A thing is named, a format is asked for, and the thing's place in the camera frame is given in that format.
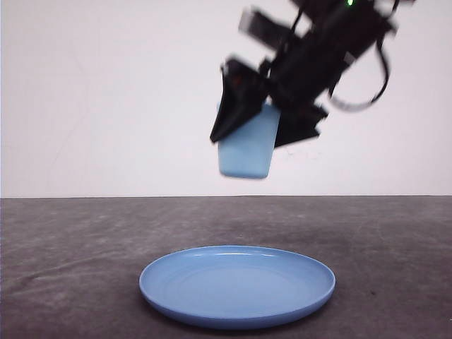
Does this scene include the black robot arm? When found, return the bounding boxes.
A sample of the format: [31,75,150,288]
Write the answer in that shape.
[210,1,399,147]

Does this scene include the blue plastic plate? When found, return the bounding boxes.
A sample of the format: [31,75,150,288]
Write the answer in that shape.
[138,245,336,330]

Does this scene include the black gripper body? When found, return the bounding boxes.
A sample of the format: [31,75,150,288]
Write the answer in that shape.
[258,6,395,112]

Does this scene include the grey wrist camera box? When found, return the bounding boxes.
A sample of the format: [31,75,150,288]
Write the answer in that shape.
[239,8,304,51]

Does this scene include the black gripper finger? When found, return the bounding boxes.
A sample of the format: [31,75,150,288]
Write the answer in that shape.
[210,59,269,143]
[275,105,327,148]

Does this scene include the black cable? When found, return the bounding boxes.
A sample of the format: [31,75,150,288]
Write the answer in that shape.
[326,38,391,113]

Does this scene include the light blue plastic cup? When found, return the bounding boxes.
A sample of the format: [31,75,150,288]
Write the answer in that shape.
[218,104,280,179]

